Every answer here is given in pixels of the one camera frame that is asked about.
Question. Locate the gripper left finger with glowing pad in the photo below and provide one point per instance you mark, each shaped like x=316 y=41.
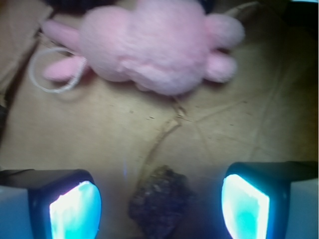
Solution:
x=49 y=204

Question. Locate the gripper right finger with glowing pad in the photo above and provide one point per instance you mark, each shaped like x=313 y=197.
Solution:
x=271 y=200

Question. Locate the pink plush toy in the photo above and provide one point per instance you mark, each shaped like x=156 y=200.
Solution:
x=164 y=46

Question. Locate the brown rough rock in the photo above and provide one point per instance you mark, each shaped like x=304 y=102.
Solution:
x=160 y=202

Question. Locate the brown paper bag bin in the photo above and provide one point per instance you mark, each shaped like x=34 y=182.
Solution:
x=268 y=112

